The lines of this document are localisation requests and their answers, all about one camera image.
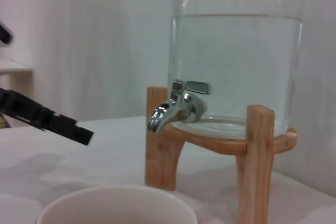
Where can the red cup with white inside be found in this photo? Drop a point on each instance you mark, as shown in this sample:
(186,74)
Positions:
(118,195)

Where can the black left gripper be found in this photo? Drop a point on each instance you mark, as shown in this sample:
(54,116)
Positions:
(21,106)

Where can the white background desk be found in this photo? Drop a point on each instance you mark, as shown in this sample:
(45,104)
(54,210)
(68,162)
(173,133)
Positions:
(15,70)

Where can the wooden dispenser stand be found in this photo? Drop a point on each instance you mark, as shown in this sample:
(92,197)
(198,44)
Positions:
(254,169)

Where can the black background object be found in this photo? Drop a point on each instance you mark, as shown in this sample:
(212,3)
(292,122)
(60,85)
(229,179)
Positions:
(5,35)

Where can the clear glass water dispenser jar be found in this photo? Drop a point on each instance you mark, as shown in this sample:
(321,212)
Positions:
(236,51)

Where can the chrome faucet tap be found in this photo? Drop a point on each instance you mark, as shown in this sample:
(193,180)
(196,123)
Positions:
(178,108)

